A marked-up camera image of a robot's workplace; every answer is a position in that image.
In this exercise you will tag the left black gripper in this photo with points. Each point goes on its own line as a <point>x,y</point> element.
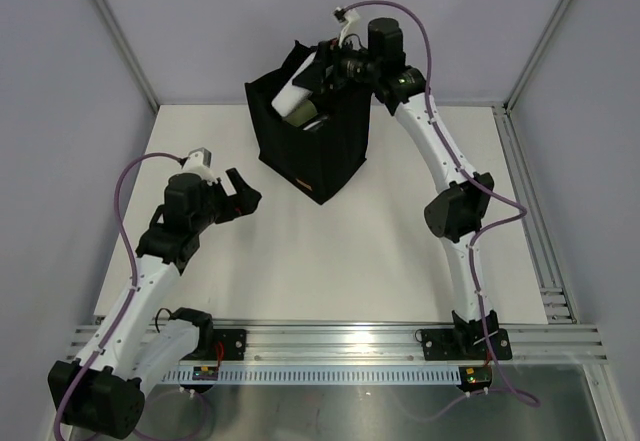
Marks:
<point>247,198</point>

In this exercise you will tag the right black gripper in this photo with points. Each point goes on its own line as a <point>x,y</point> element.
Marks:
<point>327,64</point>

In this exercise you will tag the cream white bottle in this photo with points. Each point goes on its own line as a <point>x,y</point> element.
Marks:
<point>291,96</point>

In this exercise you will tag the green bottle white cap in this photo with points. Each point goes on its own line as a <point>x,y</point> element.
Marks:
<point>302,115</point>

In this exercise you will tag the silver metallic bottle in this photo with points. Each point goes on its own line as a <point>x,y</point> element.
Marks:
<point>316,124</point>

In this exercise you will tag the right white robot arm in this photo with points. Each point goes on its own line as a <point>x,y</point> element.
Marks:
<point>455,215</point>

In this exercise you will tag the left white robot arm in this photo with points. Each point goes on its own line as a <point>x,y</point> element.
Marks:
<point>104,389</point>

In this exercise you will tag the black canvas bag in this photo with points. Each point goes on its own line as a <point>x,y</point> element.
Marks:
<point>321,160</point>

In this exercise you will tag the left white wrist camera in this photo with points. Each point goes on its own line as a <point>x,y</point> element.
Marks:
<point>198,162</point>

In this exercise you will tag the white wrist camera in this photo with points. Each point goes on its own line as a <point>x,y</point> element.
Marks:
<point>198,162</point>
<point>346,18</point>

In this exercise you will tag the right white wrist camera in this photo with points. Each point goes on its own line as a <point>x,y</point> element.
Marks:
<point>346,18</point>

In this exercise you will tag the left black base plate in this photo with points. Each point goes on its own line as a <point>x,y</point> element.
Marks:
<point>228,343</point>

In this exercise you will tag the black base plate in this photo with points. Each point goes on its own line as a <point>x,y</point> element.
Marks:
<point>228,343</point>
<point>440,346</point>

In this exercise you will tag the white slotted cable duct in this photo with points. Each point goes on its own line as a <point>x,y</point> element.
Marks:
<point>349,375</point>

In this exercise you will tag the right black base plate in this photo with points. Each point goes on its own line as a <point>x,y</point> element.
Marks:
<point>440,346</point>

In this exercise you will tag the left aluminium frame post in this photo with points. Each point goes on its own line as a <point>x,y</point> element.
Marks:
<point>117,35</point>

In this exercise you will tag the aluminium frame post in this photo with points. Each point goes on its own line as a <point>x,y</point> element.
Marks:
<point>558,15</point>
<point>117,35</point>

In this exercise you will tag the right aluminium frame post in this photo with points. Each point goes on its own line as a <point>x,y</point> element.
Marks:
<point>558,15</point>

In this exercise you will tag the aluminium mounting rail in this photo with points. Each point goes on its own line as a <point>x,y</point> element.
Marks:
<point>350,281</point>

